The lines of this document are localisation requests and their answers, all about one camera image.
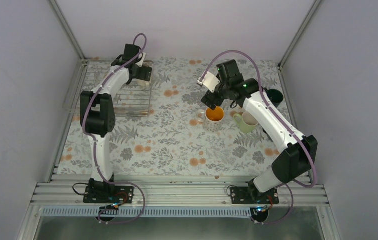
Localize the aluminium mounting rail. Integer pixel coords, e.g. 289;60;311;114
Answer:
30;174;329;207

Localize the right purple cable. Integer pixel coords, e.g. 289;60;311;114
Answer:
202;50;319;226

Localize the dark teal mug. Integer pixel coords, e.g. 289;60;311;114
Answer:
265;88;285;108

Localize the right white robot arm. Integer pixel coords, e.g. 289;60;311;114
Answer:
197;60;318;204

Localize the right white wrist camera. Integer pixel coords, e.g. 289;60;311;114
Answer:
197;71;221;93

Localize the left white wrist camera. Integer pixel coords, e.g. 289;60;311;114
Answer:
136;52;147;67

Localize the floral patterned tablecloth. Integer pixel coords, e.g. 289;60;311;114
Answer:
58;57;298;177

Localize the beige brown mug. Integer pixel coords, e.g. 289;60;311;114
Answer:
136;79;151;87

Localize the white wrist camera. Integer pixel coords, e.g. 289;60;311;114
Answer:
136;52;147;67
197;71;221;93

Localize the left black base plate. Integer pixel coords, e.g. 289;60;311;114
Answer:
83;185;135;204

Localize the light green cup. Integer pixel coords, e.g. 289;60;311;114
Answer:
233;111;259;134

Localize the clear acrylic dish rack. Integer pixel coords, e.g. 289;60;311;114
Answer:
63;60;154;117

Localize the white patterned cup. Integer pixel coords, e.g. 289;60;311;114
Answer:
195;106;225;132

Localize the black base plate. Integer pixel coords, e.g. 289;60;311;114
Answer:
226;185;280;205
83;185;135;204

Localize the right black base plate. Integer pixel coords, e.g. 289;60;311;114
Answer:
226;185;280;205

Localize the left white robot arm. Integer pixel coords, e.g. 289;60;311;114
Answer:
80;44;152;203

